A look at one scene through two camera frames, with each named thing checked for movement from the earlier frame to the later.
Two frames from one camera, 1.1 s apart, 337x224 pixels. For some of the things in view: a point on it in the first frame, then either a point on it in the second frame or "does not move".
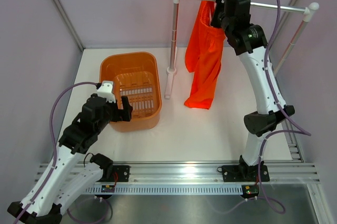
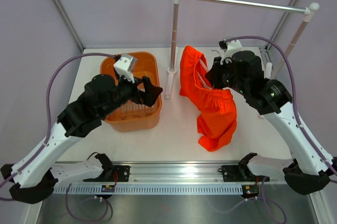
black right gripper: x=220 y=3 -> x=214 y=75
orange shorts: x=204 y=54 -> x=216 y=109
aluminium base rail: x=279 y=172 does not move
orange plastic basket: x=136 y=75 does not move
